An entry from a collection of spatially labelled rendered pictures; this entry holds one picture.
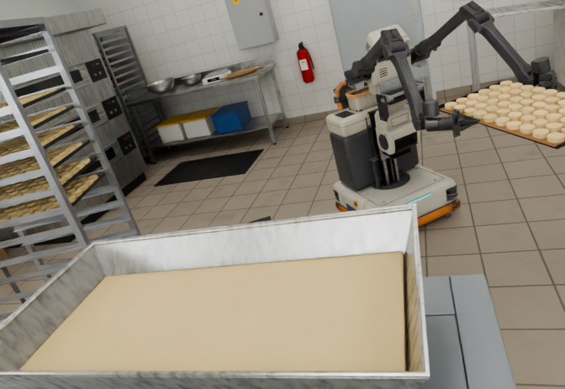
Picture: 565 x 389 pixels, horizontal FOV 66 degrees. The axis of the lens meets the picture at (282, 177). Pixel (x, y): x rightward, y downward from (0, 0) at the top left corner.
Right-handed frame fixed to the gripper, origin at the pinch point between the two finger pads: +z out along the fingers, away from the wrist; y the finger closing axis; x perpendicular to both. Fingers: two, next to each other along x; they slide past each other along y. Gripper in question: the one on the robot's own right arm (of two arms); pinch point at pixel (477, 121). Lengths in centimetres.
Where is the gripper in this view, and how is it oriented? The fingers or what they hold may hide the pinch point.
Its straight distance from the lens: 193.3
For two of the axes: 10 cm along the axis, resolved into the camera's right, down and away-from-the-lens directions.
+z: 8.9, -0.3, -4.6
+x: 3.9, -4.9, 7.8
